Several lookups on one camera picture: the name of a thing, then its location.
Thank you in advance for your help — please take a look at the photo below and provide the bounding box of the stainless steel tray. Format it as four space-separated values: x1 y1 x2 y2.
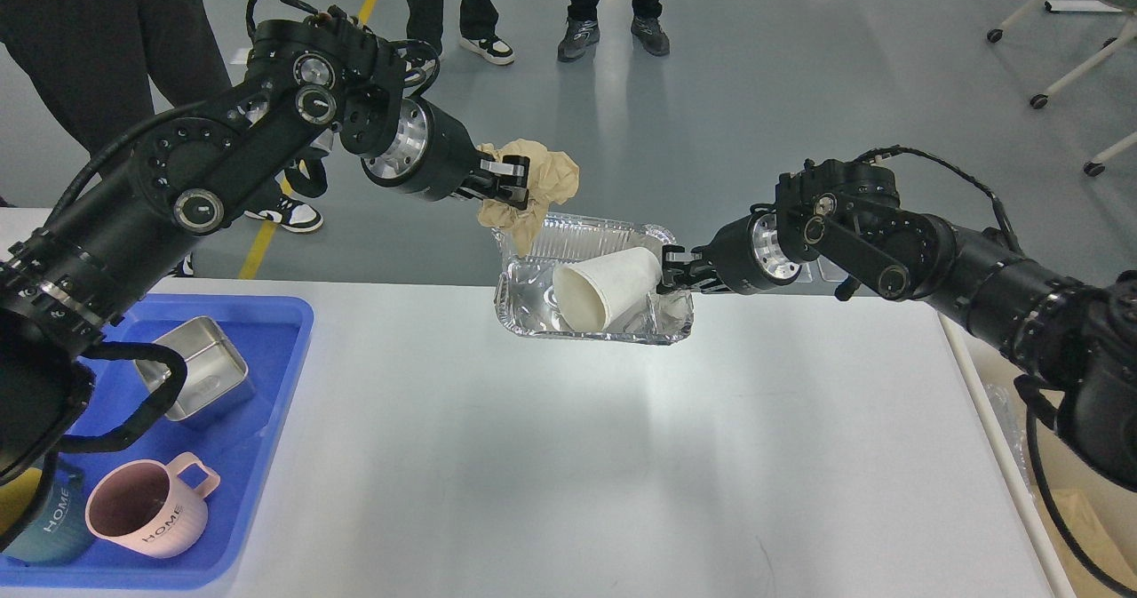
155 317 255 431

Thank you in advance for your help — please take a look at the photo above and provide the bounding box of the person with black-white sneakers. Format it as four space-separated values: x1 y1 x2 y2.
405 0 515 65

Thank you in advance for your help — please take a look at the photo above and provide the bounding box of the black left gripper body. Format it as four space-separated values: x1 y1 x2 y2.
362 99 483 202

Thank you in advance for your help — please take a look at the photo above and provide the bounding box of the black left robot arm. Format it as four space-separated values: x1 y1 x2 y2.
1 0 531 484

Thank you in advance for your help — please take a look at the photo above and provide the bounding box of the person with grey sneakers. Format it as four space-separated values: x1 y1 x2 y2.
557 0 672 63

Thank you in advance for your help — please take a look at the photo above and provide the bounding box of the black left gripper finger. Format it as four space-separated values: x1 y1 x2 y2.
478 155 531 192
449 182 529 210

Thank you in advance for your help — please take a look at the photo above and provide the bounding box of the brown paper in bin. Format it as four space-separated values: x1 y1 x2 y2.
1034 489 1136 597

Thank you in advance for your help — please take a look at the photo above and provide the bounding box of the pink ribbed mug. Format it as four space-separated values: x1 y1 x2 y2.
84 452 222 559

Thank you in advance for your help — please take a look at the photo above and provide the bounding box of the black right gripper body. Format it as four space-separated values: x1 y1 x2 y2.
702 214 803 294

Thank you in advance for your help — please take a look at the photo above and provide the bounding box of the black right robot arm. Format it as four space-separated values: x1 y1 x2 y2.
656 146 1136 597

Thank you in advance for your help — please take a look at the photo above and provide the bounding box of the cream cup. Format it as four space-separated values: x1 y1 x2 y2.
553 247 662 332

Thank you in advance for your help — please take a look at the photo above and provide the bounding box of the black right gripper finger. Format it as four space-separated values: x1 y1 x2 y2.
662 246 712 273
656 273 727 294

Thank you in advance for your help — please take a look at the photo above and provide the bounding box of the white rolling chair base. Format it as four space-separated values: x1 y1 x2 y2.
986 0 1137 178

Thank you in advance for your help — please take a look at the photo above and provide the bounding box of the aluminium foil tray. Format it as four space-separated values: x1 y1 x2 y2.
491 211 694 346

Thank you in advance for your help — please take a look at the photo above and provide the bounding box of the dark teal mug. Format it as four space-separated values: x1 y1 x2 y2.
3 460 96 565

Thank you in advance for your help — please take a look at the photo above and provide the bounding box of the cream plastic bin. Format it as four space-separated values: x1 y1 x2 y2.
939 317 1134 597

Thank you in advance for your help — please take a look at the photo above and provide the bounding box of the white side table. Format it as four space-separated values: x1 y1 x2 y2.
0 208 52 258

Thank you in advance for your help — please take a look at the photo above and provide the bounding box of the brown paper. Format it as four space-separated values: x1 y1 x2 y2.
476 138 580 257
1034 489 1136 597

